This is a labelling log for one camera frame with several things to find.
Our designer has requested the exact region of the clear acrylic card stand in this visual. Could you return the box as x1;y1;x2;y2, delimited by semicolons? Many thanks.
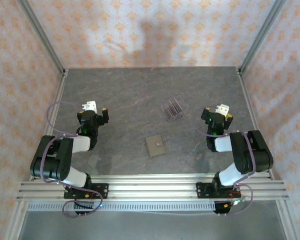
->
161;96;189;123

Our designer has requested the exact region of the taupe leather card holder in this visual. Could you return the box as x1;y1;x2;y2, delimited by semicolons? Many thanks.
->
145;134;166;159

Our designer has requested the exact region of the orange patterned fabric panel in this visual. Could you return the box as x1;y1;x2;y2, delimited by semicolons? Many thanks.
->
242;0;300;240
0;0;63;240
27;0;276;70

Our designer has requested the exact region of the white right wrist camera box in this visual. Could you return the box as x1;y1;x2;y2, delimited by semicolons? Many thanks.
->
214;103;230;117

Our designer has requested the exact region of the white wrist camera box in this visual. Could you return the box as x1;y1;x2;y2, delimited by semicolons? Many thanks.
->
80;100;98;113
214;103;230;117

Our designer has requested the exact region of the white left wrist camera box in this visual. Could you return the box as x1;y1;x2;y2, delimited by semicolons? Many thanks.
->
80;100;98;113

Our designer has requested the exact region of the aluminium table side rail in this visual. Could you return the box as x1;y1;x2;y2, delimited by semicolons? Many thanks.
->
237;67;275;180
31;68;69;181

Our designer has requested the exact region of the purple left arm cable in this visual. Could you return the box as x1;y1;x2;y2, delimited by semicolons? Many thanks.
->
39;100;103;219

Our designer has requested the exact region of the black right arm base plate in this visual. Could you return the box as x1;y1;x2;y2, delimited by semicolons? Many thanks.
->
196;181;242;200

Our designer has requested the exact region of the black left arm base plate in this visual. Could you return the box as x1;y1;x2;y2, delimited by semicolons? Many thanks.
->
63;183;109;200

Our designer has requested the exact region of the wide aluminium mounting rail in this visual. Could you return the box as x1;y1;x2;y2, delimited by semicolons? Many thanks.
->
16;174;290;201

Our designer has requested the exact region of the aluminium frame post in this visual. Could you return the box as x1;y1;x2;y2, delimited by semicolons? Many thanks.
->
238;0;288;74
16;0;67;74

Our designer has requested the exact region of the slotted grey cable duct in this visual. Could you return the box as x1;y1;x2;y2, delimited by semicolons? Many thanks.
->
27;201;217;212

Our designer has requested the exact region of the aluminium frame leg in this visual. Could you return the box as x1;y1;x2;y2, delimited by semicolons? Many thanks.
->
276;199;297;240
4;199;28;240

